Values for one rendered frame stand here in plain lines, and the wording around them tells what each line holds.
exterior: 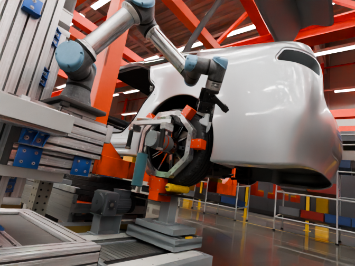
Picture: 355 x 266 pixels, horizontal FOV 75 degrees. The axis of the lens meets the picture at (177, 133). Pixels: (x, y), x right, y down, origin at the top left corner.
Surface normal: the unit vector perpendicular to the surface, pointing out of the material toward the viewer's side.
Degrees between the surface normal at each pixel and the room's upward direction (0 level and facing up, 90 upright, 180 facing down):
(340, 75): 90
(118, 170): 90
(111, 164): 90
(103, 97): 90
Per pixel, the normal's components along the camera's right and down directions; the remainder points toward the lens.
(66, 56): 0.03, -0.11
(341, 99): -0.62, -0.27
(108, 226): 0.78, -0.01
